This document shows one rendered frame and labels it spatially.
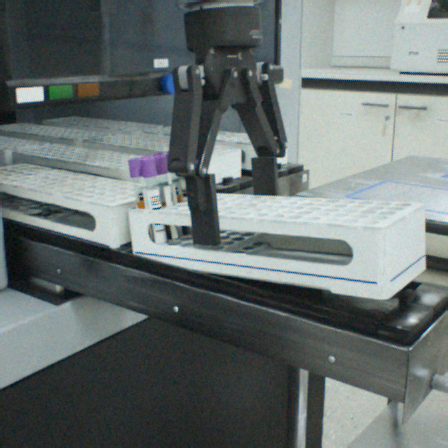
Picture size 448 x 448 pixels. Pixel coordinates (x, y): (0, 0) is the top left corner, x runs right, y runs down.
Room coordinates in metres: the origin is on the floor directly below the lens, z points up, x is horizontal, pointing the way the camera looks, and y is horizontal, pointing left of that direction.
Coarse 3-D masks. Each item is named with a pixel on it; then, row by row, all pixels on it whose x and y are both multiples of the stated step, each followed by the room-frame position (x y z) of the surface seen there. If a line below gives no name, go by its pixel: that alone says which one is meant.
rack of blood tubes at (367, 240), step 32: (224, 224) 0.58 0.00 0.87; (256, 224) 0.56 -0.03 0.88; (288, 224) 0.54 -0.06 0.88; (320, 224) 0.52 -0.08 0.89; (352, 224) 0.50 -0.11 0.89; (384, 224) 0.49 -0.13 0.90; (416, 224) 0.54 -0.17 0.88; (160, 256) 0.63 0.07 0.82; (192, 256) 0.60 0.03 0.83; (224, 256) 0.58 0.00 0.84; (256, 256) 0.56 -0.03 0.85; (288, 256) 0.62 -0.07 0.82; (320, 256) 0.61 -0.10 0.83; (352, 256) 0.60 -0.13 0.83; (384, 256) 0.48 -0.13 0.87; (416, 256) 0.54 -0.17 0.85; (320, 288) 0.52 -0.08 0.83; (352, 288) 0.50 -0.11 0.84; (384, 288) 0.48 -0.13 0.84
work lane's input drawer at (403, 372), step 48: (48, 240) 0.73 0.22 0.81; (96, 288) 0.66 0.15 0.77; (144, 288) 0.62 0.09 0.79; (192, 288) 0.58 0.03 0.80; (240, 288) 0.56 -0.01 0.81; (288, 288) 0.58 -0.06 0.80; (432, 288) 0.55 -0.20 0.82; (240, 336) 0.54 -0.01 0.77; (288, 336) 0.51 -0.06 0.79; (336, 336) 0.48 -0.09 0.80; (384, 336) 0.47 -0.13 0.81; (432, 336) 0.49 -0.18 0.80; (384, 384) 0.46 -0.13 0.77; (432, 384) 0.49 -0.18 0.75
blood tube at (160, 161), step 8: (160, 160) 0.66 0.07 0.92; (160, 168) 0.66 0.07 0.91; (160, 176) 0.66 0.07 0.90; (160, 184) 0.66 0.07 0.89; (168, 184) 0.66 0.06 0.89; (160, 192) 0.66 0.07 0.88; (168, 192) 0.66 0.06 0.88; (160, 200) 0.66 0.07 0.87; (168, 200) 0.66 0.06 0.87; (168, 232) 0.65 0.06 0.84; (176, 232) 0.66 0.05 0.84
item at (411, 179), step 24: (384, 168) 1.12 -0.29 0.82; (408, 168) 1.12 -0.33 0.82; (432, 168) 1.12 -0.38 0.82; (312, 192) 0.93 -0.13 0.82; (336, 192) 0.93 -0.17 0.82; (360, 192) 0.93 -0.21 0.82; (384, 192) 0.93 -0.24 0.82; (408, 192) 0.93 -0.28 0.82; (432, 192) 0.93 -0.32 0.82; (432, 216) 0.79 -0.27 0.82; (288, 384) 0.91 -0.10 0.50; (288, 408) 0.91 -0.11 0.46; (288, 432) 0.91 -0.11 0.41; (384, 432) 1.10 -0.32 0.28; (408, 432) 1.10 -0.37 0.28; (432, 432) 1.10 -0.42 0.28
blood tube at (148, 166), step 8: (144, 160) 0.64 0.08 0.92; (152, 160) 0.64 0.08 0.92; (144, 168) 0.64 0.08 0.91; (152, 168) 0.64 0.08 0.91; (144, 176) 0.64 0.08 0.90; (152, 176) 0.64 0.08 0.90; (152, 184) 0.64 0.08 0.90; (152, 192) 0.64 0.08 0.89; (152, 200) 0.64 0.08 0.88; (152, 208) 0.64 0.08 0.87; (160, 208) 0.64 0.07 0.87; (152, 224) 0.64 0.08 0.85; (160, 224) 0.64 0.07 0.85; (160, 232) 0.64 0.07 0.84; (160, 240) 0.64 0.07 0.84
